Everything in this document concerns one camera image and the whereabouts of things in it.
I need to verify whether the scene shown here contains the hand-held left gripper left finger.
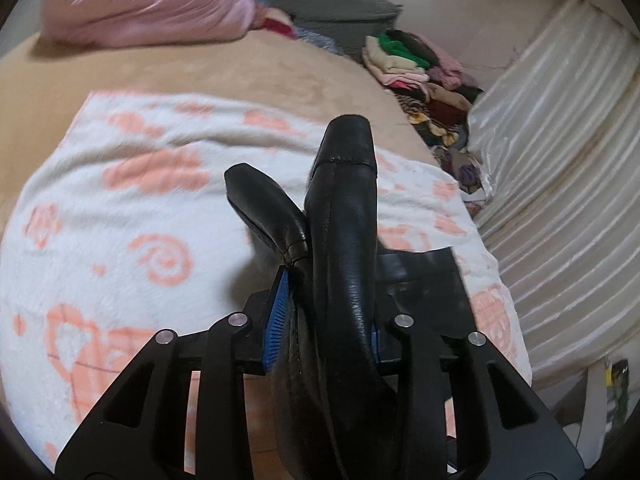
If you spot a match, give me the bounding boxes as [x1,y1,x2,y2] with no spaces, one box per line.
[55,265,301,480]

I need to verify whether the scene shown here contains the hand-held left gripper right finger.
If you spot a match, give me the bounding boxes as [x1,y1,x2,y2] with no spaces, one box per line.
[370,312,586,480]

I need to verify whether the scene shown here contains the black leather garment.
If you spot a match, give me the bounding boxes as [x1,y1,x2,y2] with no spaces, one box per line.
[223,114,471,480]

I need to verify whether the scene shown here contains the pile of colourful clothes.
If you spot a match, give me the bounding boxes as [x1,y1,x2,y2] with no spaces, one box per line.
[362,30,493,201]

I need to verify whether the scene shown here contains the white towel blanket orange print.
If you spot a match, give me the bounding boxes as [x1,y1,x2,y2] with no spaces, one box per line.
[0,91,531,480]

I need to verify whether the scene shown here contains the dark green packet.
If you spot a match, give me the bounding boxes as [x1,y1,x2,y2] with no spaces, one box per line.
[602,357,631,426]

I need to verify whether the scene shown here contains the tan plush blanket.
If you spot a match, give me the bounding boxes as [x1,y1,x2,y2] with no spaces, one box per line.
[0,27,436,211]

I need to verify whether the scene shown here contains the white striped satin cloth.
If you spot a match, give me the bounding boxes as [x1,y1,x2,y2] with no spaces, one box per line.
[467,0,640,391]

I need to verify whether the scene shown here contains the red patterned cloth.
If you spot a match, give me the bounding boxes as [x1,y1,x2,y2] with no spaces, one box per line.
[250,0,336,53]

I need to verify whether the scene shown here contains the grey cushion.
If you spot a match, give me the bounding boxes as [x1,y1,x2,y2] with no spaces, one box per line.
[245,0,403,56]

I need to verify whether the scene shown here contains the pink quilt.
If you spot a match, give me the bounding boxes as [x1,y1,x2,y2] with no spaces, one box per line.
[40,0,256,46]

